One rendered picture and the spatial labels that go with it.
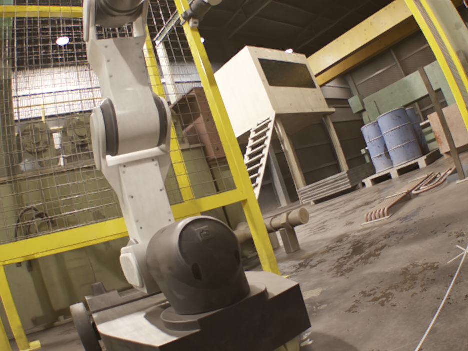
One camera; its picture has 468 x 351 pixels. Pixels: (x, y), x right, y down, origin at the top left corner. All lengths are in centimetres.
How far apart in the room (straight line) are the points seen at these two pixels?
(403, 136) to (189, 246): 499
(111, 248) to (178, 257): 151
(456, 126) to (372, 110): 771
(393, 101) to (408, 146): 684
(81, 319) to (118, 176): 45
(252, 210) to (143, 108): 79
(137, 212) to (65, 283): 126
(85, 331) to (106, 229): 38
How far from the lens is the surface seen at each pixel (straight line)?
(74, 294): 198
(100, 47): 85
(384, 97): 1227
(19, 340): 156
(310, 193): 663
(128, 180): 79
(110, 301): 100
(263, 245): 142
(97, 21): 90
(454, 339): 61
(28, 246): 109
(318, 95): 1172
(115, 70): 82
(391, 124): 538
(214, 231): 56
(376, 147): 587
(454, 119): 496
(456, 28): 348
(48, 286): 196
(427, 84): 233
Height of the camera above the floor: 34
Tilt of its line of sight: 8 degrees up
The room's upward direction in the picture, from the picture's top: 18 degrees counter-clockwise
